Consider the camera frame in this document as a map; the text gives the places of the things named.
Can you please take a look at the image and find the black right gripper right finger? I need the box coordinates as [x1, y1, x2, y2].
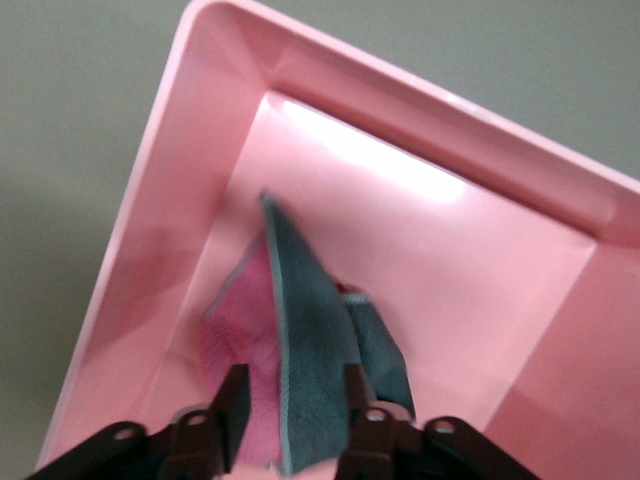
[339, 363, 546, 480]

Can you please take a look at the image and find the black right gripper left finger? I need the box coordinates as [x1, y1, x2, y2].
[29, 363, 251, 480]

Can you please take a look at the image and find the pink plastic bin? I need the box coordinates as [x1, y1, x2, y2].
[37, 0, 640, 480]

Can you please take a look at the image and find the pink and grey cloth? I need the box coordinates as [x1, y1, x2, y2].
[199, 189, 416, 476]

